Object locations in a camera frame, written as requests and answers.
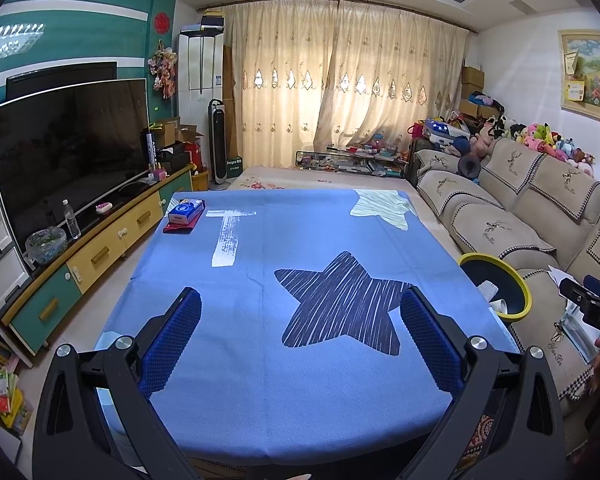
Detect open cardboard box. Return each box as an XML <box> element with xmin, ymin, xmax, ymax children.
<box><xmin>152</xmin><ymin>117</ymin><xmax>205</xmax><ymax>148</ymax></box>

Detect dark neck pillow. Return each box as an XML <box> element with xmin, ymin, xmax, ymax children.
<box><xmin>457</xmin><ymin>154</ymin><xmax>482</xmax><ymax>180</ymax></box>

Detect green yellow TV stand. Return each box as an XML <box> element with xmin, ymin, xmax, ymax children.
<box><xmin>0</xmin><ymin>165</ymin><xmax>196</xmax><ymax>356</ymax></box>

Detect framed flower painting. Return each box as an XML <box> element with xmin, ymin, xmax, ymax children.
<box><xmin>557</xmin><ymin>29</ymin><xmax>600</xmax><ymax>113</ymax></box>

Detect pile of colourful packets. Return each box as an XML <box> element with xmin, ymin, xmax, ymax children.
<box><xmin>0</xmin><ymin>310</ymin><xmax>36</xmax><ymax>436</ymax></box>

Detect red container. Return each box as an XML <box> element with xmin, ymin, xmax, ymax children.
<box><xmin>185</xmin><ymin>142</ymin><xmax>204</xmax><ymax>174</ymax></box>

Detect large black television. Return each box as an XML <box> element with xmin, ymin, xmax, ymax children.
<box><xmin>0</xmin><ymin>79</ymin><xmax>151</xmax><ymax>256</ymax></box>

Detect blue card box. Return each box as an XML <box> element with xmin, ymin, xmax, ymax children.
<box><xmin>167</xmin><ymin>199</ymin><xmax>206</xmax><ymax>225</ymax></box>

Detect pile of plush toys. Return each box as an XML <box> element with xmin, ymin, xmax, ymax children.
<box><xmin>470</xmin><ymin>115</ymin><xmax>598</xmax><ymax>178</ymax></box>

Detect patterned rug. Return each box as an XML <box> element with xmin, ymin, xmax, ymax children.
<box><xmin>457</xmin><ymin>410</ymin><xmax>503</xmax><ymax>480</ymax></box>

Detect cream curtains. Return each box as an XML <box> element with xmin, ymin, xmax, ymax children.
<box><xmin>205</xmin><ymin>0</ymin><xmax>471</xmax><ymax>171</ymax></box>

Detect glass coffee table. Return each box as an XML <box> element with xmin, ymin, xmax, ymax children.
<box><xmin>295</xmin><ymin>145</ymin><xmax>411</xmax><ymax>178</ymax></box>

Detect black yellow-rimmed trash bin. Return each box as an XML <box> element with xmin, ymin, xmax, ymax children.
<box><xmin>457</xmin><ymin>252</ymin><xmax>533</xmax><ymax>322</ymax></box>

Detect white papers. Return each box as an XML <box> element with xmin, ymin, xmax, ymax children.
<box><xmin>547</xmin><ymin>267</ymin><xmax>581</xmax><ymax>287</ymax></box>

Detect black tower fan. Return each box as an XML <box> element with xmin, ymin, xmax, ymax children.
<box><xmin>207</xmin><ymin>99</ymin><xmax>231</xmax><ymax>191</ymax></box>

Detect beige sofa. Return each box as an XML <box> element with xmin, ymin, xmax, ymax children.
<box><xmin>407</xmin><ymin>137</ymin><xmax>600</xmax><ymax>416</ymax></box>

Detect stack of cardboard boxes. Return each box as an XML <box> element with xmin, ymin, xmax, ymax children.
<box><xmin>460</xmin><ymin>66</ymin><xmax>501</xmax><ymax>118</ymax></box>

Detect floral cream mat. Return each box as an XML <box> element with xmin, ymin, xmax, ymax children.
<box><xmin>227</xmin><ymin>165</ymin><xmax>421</xmax><ymax>193</ymax></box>

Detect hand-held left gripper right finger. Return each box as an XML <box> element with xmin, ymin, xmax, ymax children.
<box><xmin>399</xmin><ymin>287</ymin><xmax>568</xmax><ymax>480</ymax></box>

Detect tall brown cardboard box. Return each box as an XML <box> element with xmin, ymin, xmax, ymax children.
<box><xmin>222</xmin><ymin>45</ymin><xmax>246</xmax><ymax>171</ymax></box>

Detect flat red packet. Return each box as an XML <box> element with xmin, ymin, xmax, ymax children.
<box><xmin>162</xmin><ymin>212</ymin><xmax>206</xmax><ymax>235</ymax></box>

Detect hanging flower decoration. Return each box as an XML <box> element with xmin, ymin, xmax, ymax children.
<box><xmin>147</xmin><ymin>45</ymin><xmax>179</xmax><ymax>99</ymax></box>

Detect star-print bag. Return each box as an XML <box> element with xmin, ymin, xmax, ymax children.
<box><xmin>422</xmin><ymin>119</ymin><xmax>468</xmax><ymax>142</ymax></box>

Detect white drawer cabinet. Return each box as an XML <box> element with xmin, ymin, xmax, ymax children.
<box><xmin>0</xmin><ymin>157</ymin><xmax>33</xmax><ymax>318</ymax></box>

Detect clear water bottle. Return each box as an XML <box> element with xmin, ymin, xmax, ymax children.
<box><xmin>61</xmin><ymin>199</ymin><xmax>82</xmax><ymax>240</ymax></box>

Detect blue star-print tablecloth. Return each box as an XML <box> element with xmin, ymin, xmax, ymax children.
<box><xmin>95</xmin><ymin>190</ymin><xmax>521</xmax><ymax>466</ymax></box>

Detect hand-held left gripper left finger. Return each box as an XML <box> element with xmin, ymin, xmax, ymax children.
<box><xmin>32</xmin><ymin>287</ymin><xmax>202</xmax><ymax>480</ymax></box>

